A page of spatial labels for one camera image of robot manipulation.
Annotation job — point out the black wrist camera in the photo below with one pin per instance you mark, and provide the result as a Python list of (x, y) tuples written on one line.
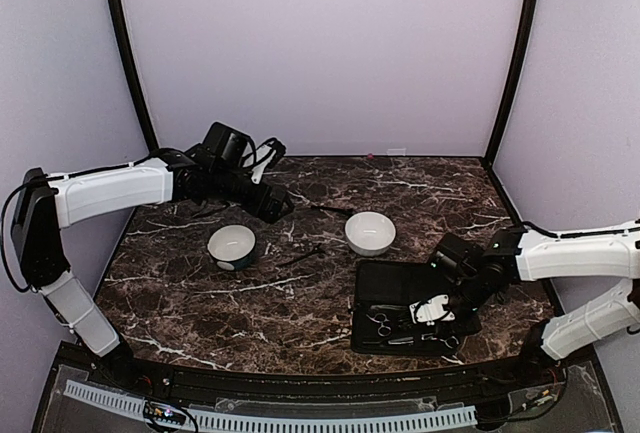
[(450, 257), (226, 143)]

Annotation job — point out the black corner post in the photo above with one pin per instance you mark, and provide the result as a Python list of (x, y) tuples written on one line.
[(128, 62), (516, 64)]

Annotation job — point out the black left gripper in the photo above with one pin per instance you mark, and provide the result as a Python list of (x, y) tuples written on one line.
[(272, 213)]

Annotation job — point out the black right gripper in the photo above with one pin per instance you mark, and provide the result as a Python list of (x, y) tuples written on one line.
[(462, 328)]

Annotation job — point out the white slotted cable duct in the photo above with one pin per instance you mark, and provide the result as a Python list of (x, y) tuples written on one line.
[(166, 418)]

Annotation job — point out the black hair clip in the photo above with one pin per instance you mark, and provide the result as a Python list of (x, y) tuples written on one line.
[(342, 211), (315, 250)]

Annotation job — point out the black front table rail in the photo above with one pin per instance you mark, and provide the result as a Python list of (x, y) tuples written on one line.
[(480, 382)]

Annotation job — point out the black right corner post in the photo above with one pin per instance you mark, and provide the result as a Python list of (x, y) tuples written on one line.
[(516, 64)]

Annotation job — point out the white bowl with blue rim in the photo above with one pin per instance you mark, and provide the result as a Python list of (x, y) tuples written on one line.
[(232, 247)]

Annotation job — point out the black zippered tool case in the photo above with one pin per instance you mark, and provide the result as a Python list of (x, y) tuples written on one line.
[(380, 287)]

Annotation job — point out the clear tape on wall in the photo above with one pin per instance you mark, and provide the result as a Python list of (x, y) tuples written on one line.
[(396, 152)]

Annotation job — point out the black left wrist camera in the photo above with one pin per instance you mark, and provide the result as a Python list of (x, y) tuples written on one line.
[(226, 143)]

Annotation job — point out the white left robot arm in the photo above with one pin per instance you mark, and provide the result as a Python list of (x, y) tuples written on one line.
[(66, 224)]

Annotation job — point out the black left corner post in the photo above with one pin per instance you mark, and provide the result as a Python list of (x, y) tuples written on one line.
[(128, 62)]

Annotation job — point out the silver thinning scissors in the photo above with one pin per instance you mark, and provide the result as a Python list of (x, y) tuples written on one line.
[(450, 342)]

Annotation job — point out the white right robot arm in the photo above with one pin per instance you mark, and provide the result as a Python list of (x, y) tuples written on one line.
[(526, 253)]

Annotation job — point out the plain white bowl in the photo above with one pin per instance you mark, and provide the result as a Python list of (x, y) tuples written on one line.
[(369, 234)]

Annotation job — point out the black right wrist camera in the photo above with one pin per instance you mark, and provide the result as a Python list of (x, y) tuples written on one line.
[(450, 257)]

